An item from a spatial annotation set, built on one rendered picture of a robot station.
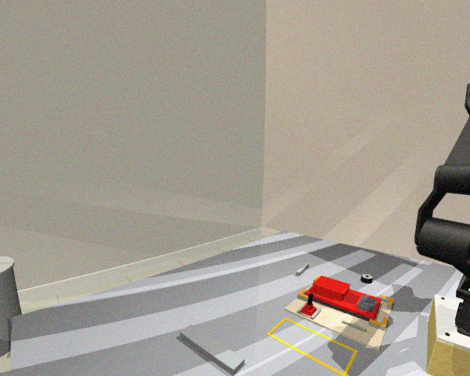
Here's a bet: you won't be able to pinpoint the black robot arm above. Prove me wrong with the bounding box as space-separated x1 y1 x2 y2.
414 84 470 337

